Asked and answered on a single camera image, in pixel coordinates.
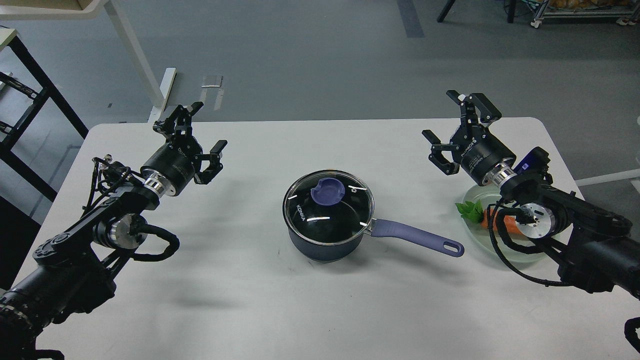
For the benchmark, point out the black furniture legs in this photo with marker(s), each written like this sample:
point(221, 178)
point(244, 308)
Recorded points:
point(453, 10)

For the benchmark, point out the white desk with leg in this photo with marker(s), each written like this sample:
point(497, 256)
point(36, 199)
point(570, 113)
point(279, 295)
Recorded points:
point(158, 91)

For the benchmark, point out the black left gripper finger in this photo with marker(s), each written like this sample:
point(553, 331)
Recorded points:
point(177, 127)
point(204, 177)

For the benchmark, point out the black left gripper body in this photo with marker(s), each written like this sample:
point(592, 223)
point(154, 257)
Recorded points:
point(178, 161)

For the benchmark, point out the glass pot lid purple knob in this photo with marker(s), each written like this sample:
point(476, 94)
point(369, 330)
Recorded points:
point(328, 207)

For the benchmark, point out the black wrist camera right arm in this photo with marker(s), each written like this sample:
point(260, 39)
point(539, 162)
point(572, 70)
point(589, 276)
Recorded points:
point(536, 161)

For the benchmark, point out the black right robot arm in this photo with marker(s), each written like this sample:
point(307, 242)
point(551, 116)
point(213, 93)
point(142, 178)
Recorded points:
point(591, 246)

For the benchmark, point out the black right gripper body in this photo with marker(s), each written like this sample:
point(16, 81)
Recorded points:
point(477, 151)

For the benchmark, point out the black metal rack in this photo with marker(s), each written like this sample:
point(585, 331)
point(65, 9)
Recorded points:
point(48, 92)

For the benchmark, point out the pale green glass plate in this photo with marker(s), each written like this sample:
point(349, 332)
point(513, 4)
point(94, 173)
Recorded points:
point(486, 195)

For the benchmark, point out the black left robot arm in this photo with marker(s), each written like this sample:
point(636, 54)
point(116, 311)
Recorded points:
point(77, 268)

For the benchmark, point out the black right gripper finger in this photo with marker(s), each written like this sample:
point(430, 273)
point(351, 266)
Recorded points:
point(436, 153)
point(476, 110)

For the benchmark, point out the orange toy carrot green leaves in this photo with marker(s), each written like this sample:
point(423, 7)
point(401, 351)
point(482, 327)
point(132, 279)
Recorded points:
point(477, 214)

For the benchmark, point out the dark blue saucepan purple handle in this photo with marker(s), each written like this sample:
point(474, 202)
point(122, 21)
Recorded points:
point(380, 228)

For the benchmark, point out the metal cart with wheels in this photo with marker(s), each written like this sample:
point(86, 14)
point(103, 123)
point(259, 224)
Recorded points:
point(625, 12)

